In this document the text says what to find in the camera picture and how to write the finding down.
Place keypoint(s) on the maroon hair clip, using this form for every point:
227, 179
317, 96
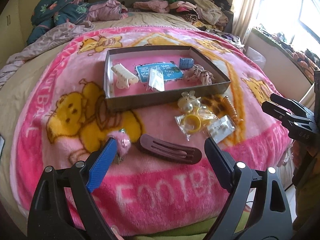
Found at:
167, 151

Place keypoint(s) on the pink sheer hair scrunchie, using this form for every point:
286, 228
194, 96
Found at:
199, 74

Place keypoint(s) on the dark cardboard tray box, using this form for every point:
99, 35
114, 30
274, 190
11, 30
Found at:
124, 103

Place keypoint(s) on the pink fluffy hair clip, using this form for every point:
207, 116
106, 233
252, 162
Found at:
123, 144

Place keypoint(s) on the yellow hoop earrings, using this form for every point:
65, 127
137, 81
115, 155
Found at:
195, 121

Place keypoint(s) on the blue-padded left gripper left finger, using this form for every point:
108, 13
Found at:
98, 164

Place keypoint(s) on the pink cartoon fleece blanket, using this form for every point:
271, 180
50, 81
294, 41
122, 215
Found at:
65, 119

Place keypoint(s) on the pearl flower hair clip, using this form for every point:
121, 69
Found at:
188, 102

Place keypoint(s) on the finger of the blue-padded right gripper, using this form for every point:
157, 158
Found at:
281, 103

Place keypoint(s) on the cream window curtain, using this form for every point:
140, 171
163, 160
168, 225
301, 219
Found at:
245, 12

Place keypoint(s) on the cream white hair claw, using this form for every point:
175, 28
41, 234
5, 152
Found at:
125, 78

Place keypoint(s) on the dark floral quilt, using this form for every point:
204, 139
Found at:
48, 14

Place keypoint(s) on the peach spiral hair clip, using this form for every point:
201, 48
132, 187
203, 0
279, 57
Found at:
231, 111

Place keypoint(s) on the pink folded garment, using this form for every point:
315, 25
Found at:
159, 6

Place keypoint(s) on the clear box of rhinestone earrings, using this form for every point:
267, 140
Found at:
186, 63

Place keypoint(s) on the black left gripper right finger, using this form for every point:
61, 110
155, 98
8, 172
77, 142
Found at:
222, 164

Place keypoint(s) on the pile of clothes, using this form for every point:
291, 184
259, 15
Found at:
211, 16

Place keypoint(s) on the clear plastic packet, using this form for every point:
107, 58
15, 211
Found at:
156, 80

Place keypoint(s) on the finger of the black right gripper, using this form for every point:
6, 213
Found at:
287, 117

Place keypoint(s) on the lilac crumpled blanket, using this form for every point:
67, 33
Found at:
53, 38

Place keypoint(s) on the pearl earrings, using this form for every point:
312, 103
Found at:
221, 129

